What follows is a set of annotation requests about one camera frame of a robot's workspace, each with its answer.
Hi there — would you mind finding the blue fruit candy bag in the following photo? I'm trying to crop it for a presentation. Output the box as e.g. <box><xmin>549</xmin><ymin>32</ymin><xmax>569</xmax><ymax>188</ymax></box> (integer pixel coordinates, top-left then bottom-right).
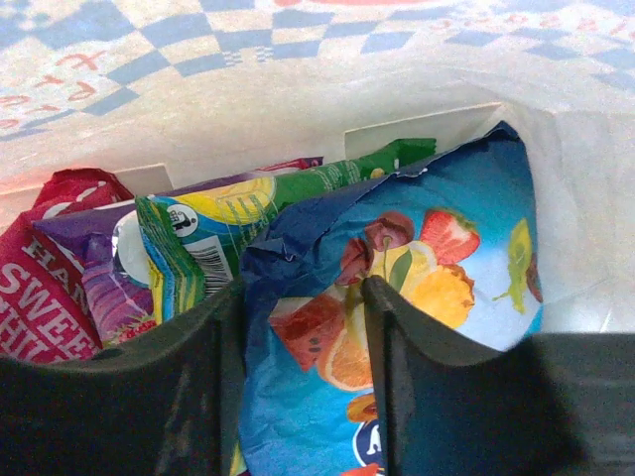
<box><xmin>238</xmin><ymin>122</ymin><xmax>544</xmax><ymax>475</ymax></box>

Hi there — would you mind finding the green snack packet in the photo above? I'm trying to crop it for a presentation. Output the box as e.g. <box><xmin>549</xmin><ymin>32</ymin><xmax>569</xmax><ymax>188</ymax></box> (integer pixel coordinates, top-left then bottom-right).
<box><xmin>135</xmin><ymin>138</ymin><xmax>437</xmax><ymax>323</ymax></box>

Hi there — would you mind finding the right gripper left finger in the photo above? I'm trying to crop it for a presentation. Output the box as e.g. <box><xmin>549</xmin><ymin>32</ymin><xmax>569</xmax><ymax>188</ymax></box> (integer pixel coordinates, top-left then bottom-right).
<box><xmin>1</xmin><ymin>280</ymin><xmax>244</xmax><ymax>475</ymax></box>

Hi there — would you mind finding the purple berry snack packet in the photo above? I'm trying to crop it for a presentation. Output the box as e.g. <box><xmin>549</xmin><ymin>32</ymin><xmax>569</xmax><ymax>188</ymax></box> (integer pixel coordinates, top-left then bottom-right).
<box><xmin>34</xmin><ymin>158</ymin><xmax>322</xmax><ymax>345</ymax></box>

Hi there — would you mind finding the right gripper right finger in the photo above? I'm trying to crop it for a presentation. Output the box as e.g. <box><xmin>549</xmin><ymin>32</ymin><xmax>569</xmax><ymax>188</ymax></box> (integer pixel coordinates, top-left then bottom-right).
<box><xmin>362</xmin><ymin>277</ymin><xmax>634</xmax><ymax>475</ymax></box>

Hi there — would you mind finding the blue checkered paper bag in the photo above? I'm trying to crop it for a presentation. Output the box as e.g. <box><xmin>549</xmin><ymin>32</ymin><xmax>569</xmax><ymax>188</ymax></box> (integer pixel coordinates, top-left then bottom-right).
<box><xmin>1</xmin><ymin>1</ymin><xmax>634</xmax><ymax>332</ymax></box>

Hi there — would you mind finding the red sweet chilli packet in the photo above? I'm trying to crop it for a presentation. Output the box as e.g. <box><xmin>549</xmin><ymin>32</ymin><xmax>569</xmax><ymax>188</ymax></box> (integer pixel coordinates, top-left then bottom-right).
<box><xmin>1</xmin><ymin>169</ymin><xmax>132</xmax><ymax>364</ymax></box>

